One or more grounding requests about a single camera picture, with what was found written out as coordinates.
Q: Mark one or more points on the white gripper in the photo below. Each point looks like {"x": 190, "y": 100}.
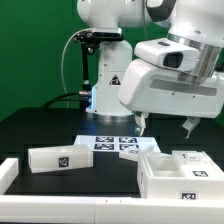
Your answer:
{"x": 177, "y": 78}

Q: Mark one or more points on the white cabinet door panel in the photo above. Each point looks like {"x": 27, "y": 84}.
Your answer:
{"x": 130, "y": 154}

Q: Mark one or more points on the white cabinet door with knob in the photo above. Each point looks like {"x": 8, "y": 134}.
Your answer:
{"x": 193, "y": 164}

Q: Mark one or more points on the white cabinet body box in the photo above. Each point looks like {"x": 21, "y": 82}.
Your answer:
{"x": 159, "y": 178}

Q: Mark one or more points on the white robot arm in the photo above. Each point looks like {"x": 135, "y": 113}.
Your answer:
{"x": 201, "y": 21}

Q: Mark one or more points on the white long cabinet block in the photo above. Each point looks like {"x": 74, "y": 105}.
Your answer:
{"x": 50, "y": 159}

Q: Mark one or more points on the white base tag sheet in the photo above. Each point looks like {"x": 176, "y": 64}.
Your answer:
{"x": 116, "y": 143}

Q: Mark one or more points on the white front fence rail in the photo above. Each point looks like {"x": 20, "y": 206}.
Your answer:
{"x": 90, "y": 210}

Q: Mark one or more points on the white fence rail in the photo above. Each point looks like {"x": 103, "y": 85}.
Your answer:
{"x": 90, "y": 210}
{"x": 9, "y": 170}

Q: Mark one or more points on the white left fence rail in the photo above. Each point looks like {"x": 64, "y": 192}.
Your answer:
{"x": 9, "y": 170}

